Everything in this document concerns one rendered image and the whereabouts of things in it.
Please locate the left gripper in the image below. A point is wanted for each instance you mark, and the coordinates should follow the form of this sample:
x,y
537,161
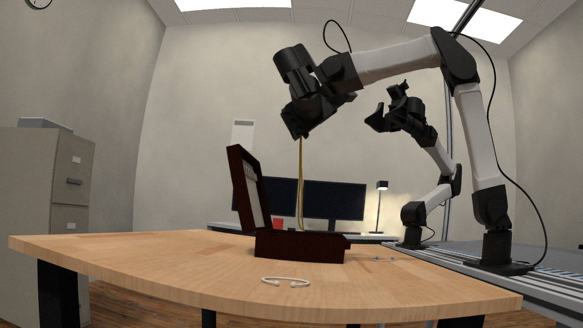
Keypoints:
x,y
300,123

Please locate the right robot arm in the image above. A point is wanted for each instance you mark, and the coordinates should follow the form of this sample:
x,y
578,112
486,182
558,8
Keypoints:
x,y
414,214

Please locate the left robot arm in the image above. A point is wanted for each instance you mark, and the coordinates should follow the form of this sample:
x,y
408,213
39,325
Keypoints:
x,y
342,74

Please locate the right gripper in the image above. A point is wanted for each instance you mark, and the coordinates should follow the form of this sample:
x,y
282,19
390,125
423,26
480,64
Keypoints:
x,y
396,119

